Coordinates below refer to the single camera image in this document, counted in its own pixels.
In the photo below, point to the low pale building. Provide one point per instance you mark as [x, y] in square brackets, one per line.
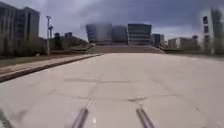
[181, 42]

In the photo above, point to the lamp pole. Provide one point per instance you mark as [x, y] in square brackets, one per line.
[48, 36]

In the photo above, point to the tall grey building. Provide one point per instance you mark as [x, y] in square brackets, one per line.
[16, 30]

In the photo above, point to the grey kerb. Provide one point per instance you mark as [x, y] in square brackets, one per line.
[40, 68]

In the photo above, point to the dark glass building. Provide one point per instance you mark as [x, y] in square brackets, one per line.
[133, 33]

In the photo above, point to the white building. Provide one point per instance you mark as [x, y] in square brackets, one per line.
[211, 30]

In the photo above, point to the low dark building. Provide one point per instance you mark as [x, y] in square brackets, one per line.
[68, 40]

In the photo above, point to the robot's own part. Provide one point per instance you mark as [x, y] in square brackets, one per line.
[80, 118]
[145, 118]

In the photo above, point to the reddish paved strip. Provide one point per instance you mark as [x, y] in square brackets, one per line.
[30, 64]

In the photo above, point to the wide grey stairs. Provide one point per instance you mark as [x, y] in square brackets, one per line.
[123, 49]

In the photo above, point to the pale concrete slab pavement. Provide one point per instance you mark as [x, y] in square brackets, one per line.
[133, 83]

